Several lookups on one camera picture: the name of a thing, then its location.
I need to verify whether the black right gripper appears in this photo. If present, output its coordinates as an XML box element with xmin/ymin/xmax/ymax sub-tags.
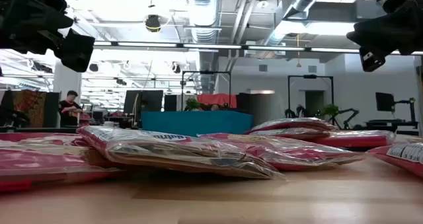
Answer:
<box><xmin>346</xmin><ymin>0</ymin><xmax>423</xmax><ymax>58</ymax></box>

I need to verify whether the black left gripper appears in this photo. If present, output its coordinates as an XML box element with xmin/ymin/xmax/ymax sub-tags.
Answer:
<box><xmin>0</xmin><ymin>0</ymin><xmax>74</xmax><ymax>55</ymax></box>

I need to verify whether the red popcorn bag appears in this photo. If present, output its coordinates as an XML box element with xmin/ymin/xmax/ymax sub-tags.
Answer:
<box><xmin>0</xmin><ymin>132</ymin><xmax>90</xmax><ymax>159</ymax></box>
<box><xmin>368</xmin><ymin>141</ymin><xmax>423</xmax><ymax>179</ymax></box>
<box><xmin>244</xmin><ymin>117</ymin><xmax>338</xmax><ymax>135</ymax></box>
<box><xmin>309</xmin><ymin>130</ymin><xmax>397</xmax><ymax>151</ymax></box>
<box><xmin>198</xmin><ymin>133</ymin><xmax>366</xmax><ymax>172</ymax></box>
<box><xmin>0</xmin><ymin>146</ymin><xmax>126</xmax><ymax>192</ymax></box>
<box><xmin>76</xmin><ymin>125</ymin><xmax>287</xmax><ymax>180</ymax></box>
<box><xmin>250</xmin><ymin>128</ymin><xmax>331</xmax><ymax>139</ymax></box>

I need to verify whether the black monitor on arm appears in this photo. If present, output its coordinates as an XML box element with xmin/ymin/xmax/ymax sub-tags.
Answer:
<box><xmin>375</xmin><ymin>92</ymin><xmax>396</xmax><ymax>113</ymax></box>

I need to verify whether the white pillar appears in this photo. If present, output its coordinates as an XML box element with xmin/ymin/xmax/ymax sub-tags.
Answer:
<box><xmin>52</xmin><ymin>60</ymin><xmax>83</xmax><ymax>129</ymax></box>

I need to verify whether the orange patterned cloth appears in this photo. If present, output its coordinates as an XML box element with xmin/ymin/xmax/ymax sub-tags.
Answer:
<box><xmin>12</xmin><ymin>90</ymin><xmax>48</xmax><ymax>128</ymax></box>

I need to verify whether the black desk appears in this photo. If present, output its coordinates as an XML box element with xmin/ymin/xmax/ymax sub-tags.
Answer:
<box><xmin>364</xmin><ymin>118</ymin><xmax>420</xmax><ymax>133</ymax></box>

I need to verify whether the person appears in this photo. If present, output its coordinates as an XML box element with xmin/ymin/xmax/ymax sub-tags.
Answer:
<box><xmin>58</xmin><ymin>90</ymin><xmax>83</xmax><ymax>128</ymax></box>

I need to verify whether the green potted plant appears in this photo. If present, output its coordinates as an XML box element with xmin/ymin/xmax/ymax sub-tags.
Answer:
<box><xmin>184</xmin><ymin>97</ymin><xmax>202</xmax><ymax>112</ymax></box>
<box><xmin>321</xmin><ymin>103</ymin><xmax>340</xmax><ymax>120</ymax></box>

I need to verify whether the large black monitor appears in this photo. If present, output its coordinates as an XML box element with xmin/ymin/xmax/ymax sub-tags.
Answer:
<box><xmin>124</xmin><ymin>89</ymin><xmax>165</xmax><ymax>114</ymax></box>

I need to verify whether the small black monitor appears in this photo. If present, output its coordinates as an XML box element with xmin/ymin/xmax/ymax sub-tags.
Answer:
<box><xmin>164</xmin><ymin>94</ymin><xmax>178</xmax><ymax>112</ymax></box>

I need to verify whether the black partition panel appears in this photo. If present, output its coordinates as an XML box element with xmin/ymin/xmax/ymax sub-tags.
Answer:
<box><xmin>236</xmin><ymin>92</ymin><xmax>252</xmax><ymax>113</ymax></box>

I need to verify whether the long light bar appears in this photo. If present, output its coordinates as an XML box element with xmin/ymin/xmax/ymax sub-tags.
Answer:
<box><xmin>93</xmin><ymin>40</ymin><xmax>423</xmax><ymax>56</ymax></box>

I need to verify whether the red cloth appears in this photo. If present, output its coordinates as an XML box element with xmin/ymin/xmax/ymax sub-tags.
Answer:
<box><xmin>196</xmin><ymin>93</ymin><xmax>238</xmax><ymax>110</ymax></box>

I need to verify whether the teal fabric basket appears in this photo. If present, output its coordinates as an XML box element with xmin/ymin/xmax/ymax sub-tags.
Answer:
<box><xmin>141</xmin><ymin>110</ymin><xmax>254</xmax><ymax>137</ymax></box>

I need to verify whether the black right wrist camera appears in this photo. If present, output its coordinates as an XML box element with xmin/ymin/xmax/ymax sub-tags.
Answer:
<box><xmin>359</xmin><ymin>46</ymin><xmax>387</xmax><ymax>73</ymax></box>

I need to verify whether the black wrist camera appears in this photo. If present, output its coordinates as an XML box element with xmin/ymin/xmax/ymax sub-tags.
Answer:
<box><xmin>359</xmin><ymin>46</ymin><xmax>387</xmax><ymax>73</ymax></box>
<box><xmin>54</xmin><ymin>28</ymin><xmax>96</xmax><ymax>73</ymax></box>

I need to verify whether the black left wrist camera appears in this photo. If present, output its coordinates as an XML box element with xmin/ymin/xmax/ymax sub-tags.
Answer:
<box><xmin>54</xmin><ymin>28</ymin><xmax>96</xmax><ymax>73</ymax></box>

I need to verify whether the black metal frame stand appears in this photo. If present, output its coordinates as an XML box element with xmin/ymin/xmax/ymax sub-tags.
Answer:
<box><xmin>287</xmin><ymin>74</ymin><xmax>335</xmax><ymax>120</ymax></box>
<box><xmin>181</xmin><ymin>70</ymin><xmax>232</xmax><ymax>112</ymax></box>

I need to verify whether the black dome ceiling camera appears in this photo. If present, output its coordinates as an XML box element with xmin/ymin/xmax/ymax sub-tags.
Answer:
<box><xmin>143</xmin><ymin>14</ymin><xmax>163</xmax><ymax>34</ymax></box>

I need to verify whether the silver ribbed ventilation duct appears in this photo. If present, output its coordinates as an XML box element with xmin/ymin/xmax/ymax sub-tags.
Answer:
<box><xmin>183</xmin><ymin>0</ymin><xmax>221</xmax><ymax>45</ymax></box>

